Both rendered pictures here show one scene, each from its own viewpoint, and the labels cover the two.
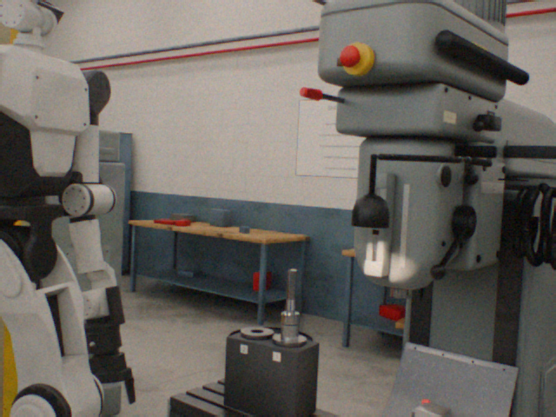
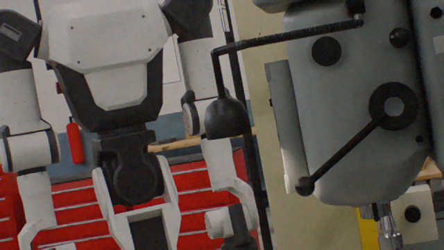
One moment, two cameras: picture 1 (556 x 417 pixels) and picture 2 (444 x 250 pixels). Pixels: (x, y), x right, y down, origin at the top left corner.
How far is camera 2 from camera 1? 1.42 m
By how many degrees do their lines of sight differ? 58
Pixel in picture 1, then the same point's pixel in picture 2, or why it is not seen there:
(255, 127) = not seen: outside the picture
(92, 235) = (214, 153)
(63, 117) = (116, 52)
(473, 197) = (424, 63)
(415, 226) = (303, 125)
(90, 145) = (196, 61)
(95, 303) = (214, 223)
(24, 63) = (60, 19)
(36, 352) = not seen: outside the picture
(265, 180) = not seen: outside the picture
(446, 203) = (345, 87)
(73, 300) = (165, 221)
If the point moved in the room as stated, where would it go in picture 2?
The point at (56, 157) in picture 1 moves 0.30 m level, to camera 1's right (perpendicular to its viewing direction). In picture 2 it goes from (120, 89) to (184, 78)
